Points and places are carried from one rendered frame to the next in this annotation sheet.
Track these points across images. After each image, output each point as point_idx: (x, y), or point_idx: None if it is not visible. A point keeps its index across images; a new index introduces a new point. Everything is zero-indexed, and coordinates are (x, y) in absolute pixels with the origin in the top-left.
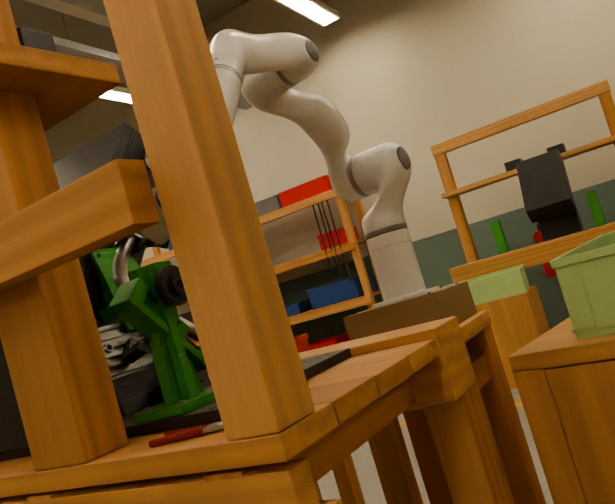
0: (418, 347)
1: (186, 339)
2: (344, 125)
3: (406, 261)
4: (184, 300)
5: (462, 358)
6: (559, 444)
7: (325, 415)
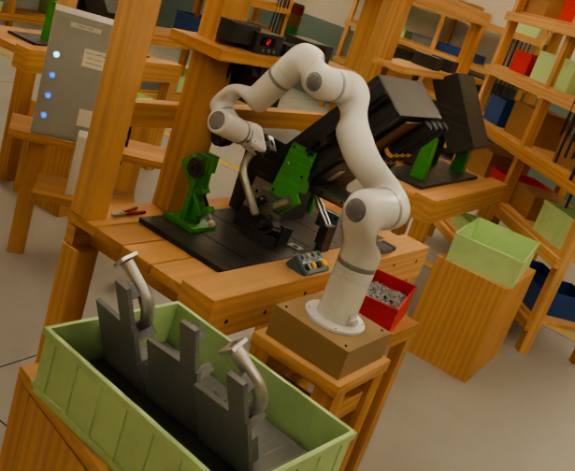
0: (165, 273)
1: (201, 197)
2: (349, 153)
3: (327, 287)
4: (193, 177)
5: None
6: None
7: (88, 225)
